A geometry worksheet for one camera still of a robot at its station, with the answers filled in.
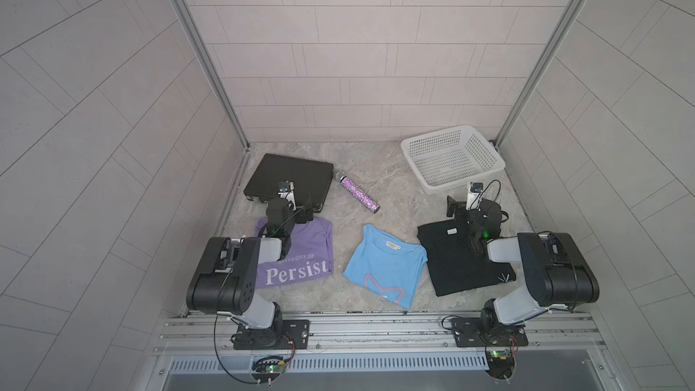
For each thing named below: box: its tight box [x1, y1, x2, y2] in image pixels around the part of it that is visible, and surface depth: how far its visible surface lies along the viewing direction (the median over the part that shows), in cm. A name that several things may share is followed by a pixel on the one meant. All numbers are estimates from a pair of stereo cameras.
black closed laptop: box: [243, 152, 334, 213], surface depth 102 cm
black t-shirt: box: [416, 219, 516, 297], surface depth 84 cm
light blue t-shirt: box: [342, 224, 429, 310], surface depth 84 cm
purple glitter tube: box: [334, 171, 381, 214], surface depth 99 cm
